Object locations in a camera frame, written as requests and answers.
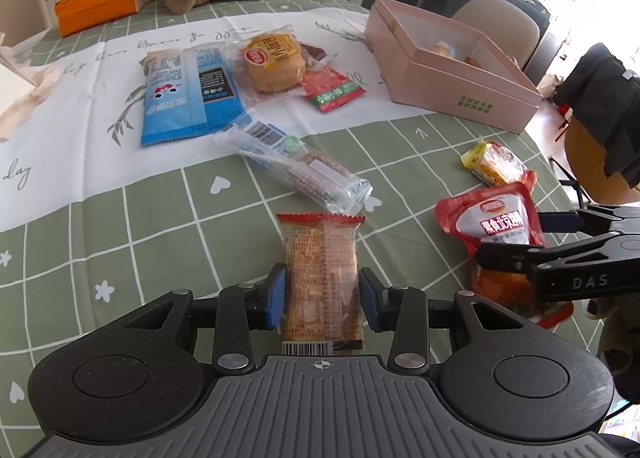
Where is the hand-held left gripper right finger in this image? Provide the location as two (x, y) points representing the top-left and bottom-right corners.
(359, 267), (540, 380)

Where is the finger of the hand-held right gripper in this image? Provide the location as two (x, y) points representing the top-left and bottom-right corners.
(475, 231), (627, 279)
(537, 205), (640, 235)

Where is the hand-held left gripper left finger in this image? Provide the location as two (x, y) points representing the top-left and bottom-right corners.
(122, 263), (288, 375)

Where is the red pouch snack packet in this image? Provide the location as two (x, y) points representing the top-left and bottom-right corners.
(434, 182), (575, 331)

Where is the orange biscuit packet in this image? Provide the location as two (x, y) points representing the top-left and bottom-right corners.
(276, 213), (366, 357)

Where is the yellow orange snack packet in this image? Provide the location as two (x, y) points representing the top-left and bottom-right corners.
(460, 140), (538, 191)

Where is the clear wafer packet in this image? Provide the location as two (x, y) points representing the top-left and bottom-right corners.
(214, 108), (375, 215)

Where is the pink gift box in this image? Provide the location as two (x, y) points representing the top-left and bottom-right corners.
(364, 0), (544, 135)

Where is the bread bun packet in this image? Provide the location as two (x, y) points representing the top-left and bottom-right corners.
(222, 24), (331, 108)

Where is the brown cake silver packet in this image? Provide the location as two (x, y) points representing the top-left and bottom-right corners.
(300, 42), (329, 64)

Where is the brown chair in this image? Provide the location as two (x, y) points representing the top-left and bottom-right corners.
(565, 115), (640, 206)

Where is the green checked tablecloth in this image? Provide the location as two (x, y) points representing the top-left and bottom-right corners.
(0, 0), (576, 458)

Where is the beige chair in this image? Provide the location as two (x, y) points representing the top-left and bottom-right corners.
(0, 0), (53, 48)
(450, 0), (542, 71)

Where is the red snack packet green edge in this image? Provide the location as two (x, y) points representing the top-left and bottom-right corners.
(300, 65), (367, 115)

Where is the blue snack packet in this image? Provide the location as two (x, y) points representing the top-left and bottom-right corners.
(140, 42), (246, 147)

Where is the orange tissue box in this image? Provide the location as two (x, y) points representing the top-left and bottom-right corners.
(54, 0), (147, 38)

